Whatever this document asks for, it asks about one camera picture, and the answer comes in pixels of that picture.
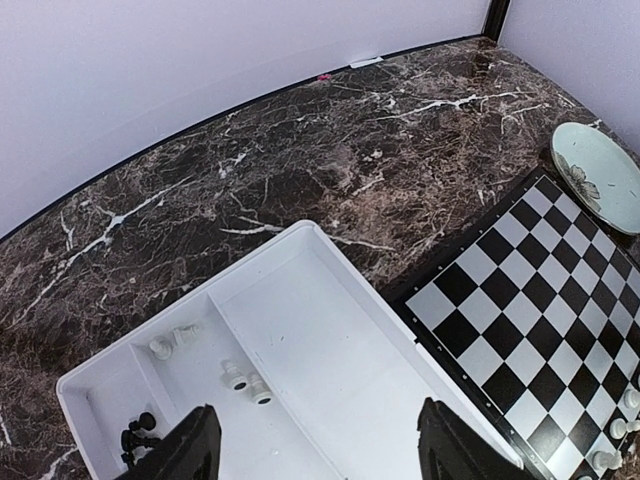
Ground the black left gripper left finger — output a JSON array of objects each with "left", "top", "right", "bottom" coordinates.
[{"left": 119, "top": 404, "right": 221, "bottom": 480}]

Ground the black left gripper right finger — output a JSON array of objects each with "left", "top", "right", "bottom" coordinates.
[{"left": 417, "top": 398, "right": 525, "bottom": 480}]

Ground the white plastic parts tray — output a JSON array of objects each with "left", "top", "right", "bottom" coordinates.
[{"left": 56, "top": 220, "right": 522, "bottom": 479}]

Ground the white chess queen piece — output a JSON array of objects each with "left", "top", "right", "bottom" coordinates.
[{"left": 592, "top": 450, "right": 623, "bottom": 470}]

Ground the black and grey chessboard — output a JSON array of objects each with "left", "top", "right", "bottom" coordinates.
[{"left": 391, "top": 169, "right": 639, "bottom": 479}]

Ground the white chess pawn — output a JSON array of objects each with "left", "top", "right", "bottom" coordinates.
[
  {"left": 623, "top": 388, "right": 640, "bottom": 409},
  {"left": 609, "top": 418, "right": 640, "bottom": 440}
]

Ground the pile of black chess pieces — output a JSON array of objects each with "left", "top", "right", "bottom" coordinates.
[{"left": 120, "top": 412, "right": 161, "bottom": 469}]

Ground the pile of white chess pieces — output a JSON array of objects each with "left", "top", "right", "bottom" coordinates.
[{"left": 148, "top": 324, "right": 274, "bottom": 408}]

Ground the light blue flower plate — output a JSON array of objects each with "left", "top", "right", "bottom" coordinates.
[{"left": 550, "top": 122, "right": 639, "bottom": 236}]

